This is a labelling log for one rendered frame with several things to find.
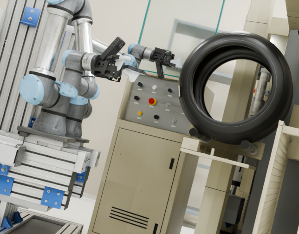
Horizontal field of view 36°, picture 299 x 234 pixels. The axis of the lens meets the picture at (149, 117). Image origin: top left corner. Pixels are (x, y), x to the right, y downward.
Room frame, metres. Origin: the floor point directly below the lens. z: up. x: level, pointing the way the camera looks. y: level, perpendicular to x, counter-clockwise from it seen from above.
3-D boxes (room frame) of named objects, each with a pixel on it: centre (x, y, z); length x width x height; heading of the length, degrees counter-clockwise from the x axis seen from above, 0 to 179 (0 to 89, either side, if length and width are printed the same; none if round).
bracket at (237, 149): (2.73, -0.50, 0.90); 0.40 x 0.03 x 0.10; 69
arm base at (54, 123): (2.08, 0.42, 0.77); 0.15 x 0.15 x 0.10
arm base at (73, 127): (2.58, 0.42, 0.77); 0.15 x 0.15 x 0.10
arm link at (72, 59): (1.90, 0.35, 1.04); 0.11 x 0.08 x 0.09; 63
